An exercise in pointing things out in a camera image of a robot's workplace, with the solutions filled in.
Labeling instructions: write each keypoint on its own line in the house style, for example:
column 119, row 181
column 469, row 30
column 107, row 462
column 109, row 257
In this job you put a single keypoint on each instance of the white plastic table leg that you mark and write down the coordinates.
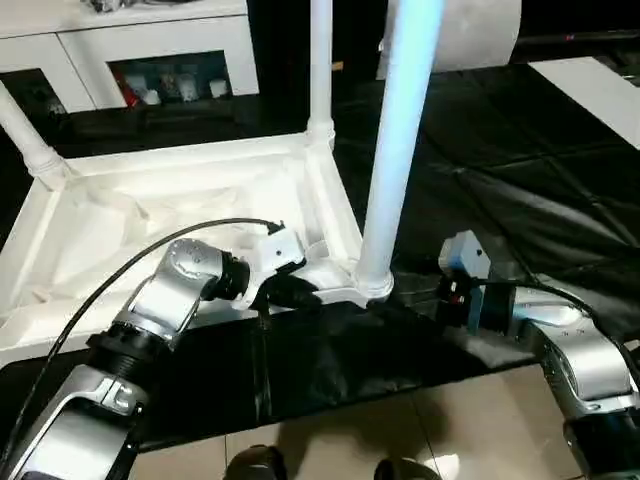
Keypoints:
column 320, row 60
column 395, row 150
column 25, row 130

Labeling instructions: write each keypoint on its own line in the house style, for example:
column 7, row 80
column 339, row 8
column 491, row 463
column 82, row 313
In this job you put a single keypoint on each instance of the white plastic table top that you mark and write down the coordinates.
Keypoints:
column 150, row 170

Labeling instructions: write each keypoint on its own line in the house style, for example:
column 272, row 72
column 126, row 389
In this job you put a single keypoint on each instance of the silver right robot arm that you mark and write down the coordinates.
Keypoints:
column 590, row 360

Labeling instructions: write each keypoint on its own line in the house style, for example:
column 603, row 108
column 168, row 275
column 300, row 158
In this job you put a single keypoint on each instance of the black work mat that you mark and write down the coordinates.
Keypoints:
column 500, row 175

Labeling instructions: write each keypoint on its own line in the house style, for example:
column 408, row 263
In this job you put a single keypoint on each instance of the dark left robot foot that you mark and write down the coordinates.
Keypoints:
column 255, row 462

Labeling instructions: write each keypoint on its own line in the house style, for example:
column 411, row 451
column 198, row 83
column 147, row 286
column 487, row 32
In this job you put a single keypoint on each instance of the small white jar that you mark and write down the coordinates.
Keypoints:
column 187, row 89
column 152, row 97
column 218, row 88

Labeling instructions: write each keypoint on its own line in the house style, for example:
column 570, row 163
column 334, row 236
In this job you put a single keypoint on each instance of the small yellow label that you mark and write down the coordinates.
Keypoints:
column 339, row 65

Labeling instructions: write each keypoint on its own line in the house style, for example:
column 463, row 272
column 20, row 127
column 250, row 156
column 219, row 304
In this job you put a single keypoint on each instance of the white flat board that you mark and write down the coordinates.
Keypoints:
column 590, row 95

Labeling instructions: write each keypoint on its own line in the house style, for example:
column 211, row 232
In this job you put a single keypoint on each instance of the red box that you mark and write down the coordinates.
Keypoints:
column 127, row 92

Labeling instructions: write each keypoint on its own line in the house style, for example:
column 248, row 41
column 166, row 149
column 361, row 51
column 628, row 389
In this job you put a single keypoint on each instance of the grey printed cushion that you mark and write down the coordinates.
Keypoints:
column 475, row 35

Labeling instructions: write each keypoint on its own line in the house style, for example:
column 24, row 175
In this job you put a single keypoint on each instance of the white glass-door cabinet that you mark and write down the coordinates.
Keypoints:
column 150, row 35

